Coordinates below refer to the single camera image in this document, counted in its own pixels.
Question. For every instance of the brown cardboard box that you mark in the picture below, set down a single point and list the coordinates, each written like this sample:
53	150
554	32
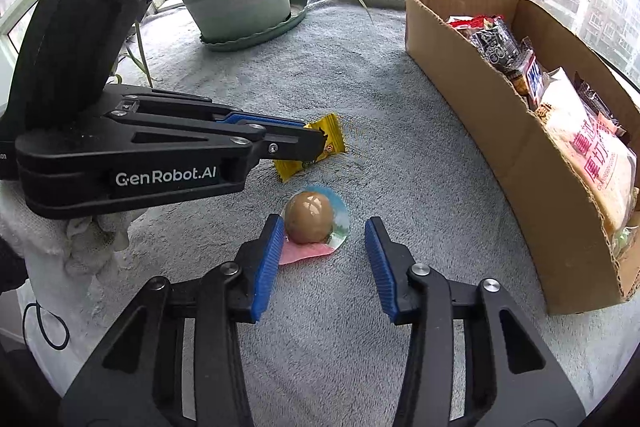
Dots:
500	147

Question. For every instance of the grey blanket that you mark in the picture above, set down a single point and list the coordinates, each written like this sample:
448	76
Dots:
350	357

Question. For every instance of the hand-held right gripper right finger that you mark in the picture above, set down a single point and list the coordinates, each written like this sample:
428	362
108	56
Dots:
382	272

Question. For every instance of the green pot saucer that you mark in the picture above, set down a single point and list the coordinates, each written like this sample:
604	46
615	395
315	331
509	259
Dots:
295	17

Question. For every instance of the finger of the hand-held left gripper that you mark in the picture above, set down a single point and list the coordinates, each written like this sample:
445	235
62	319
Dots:
290	144
250	118

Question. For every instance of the person's left hand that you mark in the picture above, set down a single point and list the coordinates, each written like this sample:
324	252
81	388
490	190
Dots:
100	237

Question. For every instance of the red snack packet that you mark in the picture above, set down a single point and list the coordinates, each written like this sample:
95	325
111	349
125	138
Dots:
470	23

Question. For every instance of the brown egg packet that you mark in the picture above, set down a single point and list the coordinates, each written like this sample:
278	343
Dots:
307	217

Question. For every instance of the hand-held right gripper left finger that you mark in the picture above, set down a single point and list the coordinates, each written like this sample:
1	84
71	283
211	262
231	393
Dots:
267	267

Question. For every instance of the sliced bread packet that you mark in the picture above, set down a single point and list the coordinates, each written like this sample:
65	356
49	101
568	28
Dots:
590	157

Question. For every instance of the yellow candy packet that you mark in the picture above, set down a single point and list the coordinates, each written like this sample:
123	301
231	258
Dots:
330	137

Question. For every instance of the clear packet of dark snacks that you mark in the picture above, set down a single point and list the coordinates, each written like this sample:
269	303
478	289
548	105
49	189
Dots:
597	99

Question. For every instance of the brown chocolate bar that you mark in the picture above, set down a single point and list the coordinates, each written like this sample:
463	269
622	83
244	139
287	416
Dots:
532	77

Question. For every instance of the green egg-shaped snack packet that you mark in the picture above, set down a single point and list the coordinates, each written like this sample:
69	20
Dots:
627	239

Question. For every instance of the black white printed snack packet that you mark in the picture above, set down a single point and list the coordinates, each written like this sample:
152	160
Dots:
495	47

